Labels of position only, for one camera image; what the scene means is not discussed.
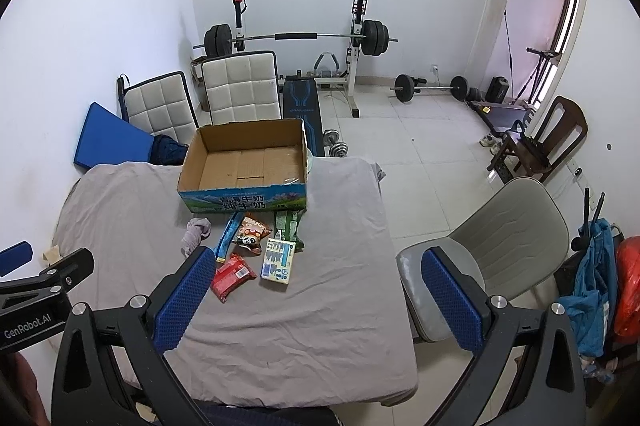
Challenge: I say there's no grey table cloth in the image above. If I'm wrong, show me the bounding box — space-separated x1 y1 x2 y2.
53 157 418 408

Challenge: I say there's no barbell on rack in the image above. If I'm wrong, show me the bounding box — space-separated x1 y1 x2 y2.
194 20 398 58

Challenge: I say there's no orange panda snack bag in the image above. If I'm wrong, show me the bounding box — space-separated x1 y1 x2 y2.
233 216 271 255

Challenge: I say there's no white padded chair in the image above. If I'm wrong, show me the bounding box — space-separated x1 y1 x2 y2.
116 71 198 144
201 50 281 125

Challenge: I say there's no black treadmill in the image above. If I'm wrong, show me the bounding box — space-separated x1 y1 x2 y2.
466 101 534 134

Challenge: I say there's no green snack bag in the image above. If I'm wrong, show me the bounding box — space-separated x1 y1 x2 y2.
273 210 305 252

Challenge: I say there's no right white padded chair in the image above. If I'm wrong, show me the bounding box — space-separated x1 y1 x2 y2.
201 50 281 125

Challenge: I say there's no white squat rack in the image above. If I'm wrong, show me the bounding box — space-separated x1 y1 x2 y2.
232 0 368 118

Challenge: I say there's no dark blue cloth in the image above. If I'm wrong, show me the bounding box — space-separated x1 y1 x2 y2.
149 134 188 166

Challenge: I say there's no black speaker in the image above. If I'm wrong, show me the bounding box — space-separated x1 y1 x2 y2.
485 76 510 104

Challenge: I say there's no left white padded chair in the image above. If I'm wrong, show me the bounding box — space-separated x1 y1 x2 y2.
116 71 198 144

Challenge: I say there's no dark wooden chair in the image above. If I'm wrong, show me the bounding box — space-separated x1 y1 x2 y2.
487 96 588 183

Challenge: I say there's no chrome dumbbell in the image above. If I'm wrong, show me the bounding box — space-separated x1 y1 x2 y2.
322 129 348 157

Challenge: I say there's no pair of shoes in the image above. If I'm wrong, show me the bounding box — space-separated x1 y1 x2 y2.
480 134 502 155

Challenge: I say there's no open cardboard milk box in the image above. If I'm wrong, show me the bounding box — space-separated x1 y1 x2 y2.
177 120 308 214

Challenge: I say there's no black blue weight bench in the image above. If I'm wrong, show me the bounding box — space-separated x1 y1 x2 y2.
282 76 324 156

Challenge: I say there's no blue bag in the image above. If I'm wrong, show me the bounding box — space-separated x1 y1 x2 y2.
563 218 617 358

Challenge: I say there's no grey sock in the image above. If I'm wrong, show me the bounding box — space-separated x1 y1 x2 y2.
180 218 212 257

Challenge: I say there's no grey plastic chair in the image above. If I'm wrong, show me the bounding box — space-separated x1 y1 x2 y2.
396 177 570 342

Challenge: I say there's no white blue tissue pack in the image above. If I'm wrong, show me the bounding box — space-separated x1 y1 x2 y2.
260 238 296 285

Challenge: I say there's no blue foam mat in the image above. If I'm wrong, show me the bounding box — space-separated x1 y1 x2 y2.
74 102 154 170

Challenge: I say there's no blue Nestle sachet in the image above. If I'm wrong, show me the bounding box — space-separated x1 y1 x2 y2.
215 212 245 264

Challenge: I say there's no red snack packet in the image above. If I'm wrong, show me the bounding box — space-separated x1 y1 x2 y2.
210 254 257 302

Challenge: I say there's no floor barbell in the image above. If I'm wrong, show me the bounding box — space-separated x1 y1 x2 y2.
390 74 470 103

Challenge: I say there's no red orange bag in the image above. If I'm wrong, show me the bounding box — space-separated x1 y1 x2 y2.
614 235 640 344

